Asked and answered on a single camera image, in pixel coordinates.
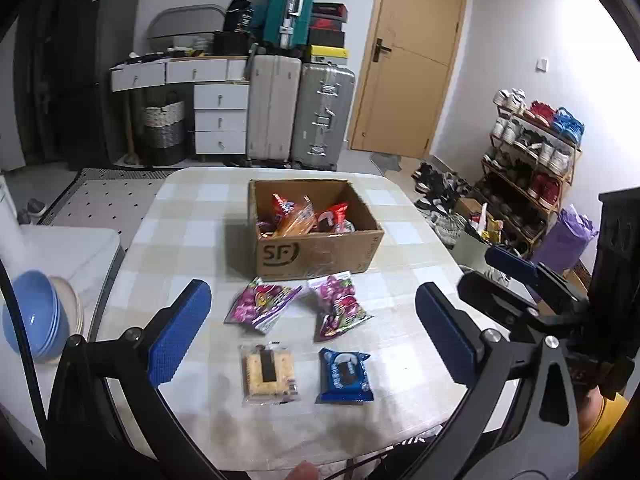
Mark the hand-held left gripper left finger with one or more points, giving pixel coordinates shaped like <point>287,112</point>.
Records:
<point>182,332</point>

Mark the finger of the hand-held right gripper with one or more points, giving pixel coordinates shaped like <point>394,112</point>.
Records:
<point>510,265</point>
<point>490,297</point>

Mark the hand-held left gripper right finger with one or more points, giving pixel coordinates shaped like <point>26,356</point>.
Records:
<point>445,332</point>

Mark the pink candy packet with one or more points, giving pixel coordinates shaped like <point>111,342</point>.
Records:
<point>337,305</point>
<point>260,302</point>

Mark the cracker packet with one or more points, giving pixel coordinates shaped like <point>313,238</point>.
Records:
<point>267,372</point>

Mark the blue cookie packet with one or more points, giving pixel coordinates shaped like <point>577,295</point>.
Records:
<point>345,375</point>

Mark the brown cardboard box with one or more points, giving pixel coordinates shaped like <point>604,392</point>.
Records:
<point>300,255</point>

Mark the orange snack packet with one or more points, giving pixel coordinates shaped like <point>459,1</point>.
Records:
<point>295,220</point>

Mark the red cookie packet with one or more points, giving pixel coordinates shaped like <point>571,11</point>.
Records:
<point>332,217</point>

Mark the person's right forearm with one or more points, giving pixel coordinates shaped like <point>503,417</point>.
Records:
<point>590,405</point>

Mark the printed cardboard box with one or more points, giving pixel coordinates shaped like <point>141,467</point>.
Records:
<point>581,277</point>

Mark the black bin with packets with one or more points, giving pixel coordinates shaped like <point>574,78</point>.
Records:
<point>487,225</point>

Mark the purple bag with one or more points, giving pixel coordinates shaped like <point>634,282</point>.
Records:
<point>565,240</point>

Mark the small cardboard box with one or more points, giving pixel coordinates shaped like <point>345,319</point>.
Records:
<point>465,207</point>

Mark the pile of shoes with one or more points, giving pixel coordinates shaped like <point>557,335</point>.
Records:
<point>440,195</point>

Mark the beige bowl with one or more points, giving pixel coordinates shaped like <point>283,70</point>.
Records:
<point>74,305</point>

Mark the checkered tablecloth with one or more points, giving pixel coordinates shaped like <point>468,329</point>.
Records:
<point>200,220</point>

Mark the striped cloth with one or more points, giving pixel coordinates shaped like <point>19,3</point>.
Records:
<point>412,444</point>

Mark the blue bowl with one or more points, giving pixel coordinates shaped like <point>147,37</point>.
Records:
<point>35,315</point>

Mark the grey door mat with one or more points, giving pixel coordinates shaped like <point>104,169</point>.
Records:
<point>387,164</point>

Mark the red white snack packet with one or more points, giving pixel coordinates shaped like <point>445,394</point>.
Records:
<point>281,204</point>

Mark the person's yellow shirt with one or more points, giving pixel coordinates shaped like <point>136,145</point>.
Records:
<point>610,425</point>

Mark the grey slipper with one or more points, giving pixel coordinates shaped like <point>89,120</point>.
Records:
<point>32,210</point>

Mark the woven laundry basket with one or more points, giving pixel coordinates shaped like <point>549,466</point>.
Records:
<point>160,130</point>

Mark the white drawer cabinet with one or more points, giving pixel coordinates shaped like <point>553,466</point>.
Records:
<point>220,120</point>

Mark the wooden door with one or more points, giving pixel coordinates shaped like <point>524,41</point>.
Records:
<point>410,60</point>

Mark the beige suitcase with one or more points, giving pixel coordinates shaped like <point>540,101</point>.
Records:
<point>272,110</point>

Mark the silver suitcase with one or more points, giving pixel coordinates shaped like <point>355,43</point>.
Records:
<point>322,110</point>

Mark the yellow box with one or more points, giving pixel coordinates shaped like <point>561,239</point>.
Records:
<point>327,53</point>

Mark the dark wardrobe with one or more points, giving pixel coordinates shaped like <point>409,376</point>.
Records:
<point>85,70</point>

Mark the black red shoebox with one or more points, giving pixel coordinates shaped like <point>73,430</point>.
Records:
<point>329,11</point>

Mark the grey plastic tub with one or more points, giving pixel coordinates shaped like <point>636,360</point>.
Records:
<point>185,20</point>

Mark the black bag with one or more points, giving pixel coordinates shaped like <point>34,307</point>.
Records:
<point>239,15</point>

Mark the teal suitcase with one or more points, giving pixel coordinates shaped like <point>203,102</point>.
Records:
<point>290,5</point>

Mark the white wall switch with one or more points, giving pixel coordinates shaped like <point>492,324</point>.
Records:
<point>543,64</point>

